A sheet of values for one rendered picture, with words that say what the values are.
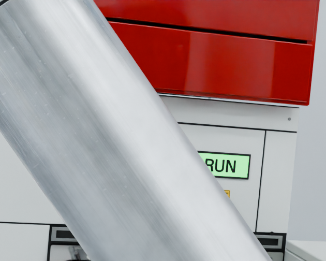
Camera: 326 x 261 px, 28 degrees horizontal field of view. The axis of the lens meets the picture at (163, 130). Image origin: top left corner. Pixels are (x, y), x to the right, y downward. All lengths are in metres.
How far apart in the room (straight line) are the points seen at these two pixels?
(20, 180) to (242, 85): 0.42
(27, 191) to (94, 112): 0.83
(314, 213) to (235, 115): 1.82
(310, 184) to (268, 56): 1.82
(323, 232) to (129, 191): 2.72
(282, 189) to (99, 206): 0.95
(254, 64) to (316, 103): 1.78
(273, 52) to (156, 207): 0.88
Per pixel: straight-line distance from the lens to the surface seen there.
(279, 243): 1.28
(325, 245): 1.28
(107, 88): 0.34
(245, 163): 1.23
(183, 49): 1.14
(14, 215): 1.17
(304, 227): 2.99
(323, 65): 2.96
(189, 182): 0.34
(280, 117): 1.25
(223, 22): 1.16
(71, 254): 1.18
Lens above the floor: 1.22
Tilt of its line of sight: 3 degrees down
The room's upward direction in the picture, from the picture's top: 5 degrees clockwise
